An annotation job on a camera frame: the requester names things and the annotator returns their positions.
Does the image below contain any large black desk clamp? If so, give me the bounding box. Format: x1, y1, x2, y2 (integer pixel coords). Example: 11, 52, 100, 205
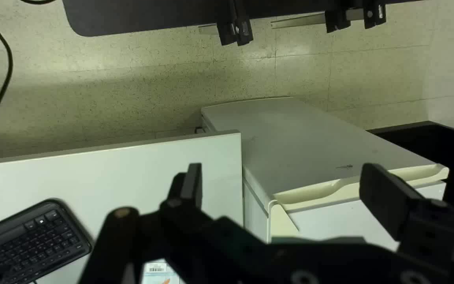
215, 0, 254, 48

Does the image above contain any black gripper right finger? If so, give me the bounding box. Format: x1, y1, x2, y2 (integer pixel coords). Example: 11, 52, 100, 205
358, 163, 453, 256

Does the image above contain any black computer keyboard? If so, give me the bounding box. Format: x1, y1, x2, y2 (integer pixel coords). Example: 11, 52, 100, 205
0, 197, 95, 284

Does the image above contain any white flat board panel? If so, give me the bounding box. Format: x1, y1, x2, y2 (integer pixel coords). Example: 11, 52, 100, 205
0, 131, 245, 284

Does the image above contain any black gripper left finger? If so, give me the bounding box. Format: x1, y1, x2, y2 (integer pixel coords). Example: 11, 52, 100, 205
166, 161, 204, 213

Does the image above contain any small black desk clamp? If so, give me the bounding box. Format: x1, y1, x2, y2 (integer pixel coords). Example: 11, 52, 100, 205
363, 0, 388, 30
323, 0, 353, 35

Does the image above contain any white mini fridge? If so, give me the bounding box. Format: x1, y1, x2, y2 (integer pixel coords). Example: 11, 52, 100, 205
200, 98, 451, 253

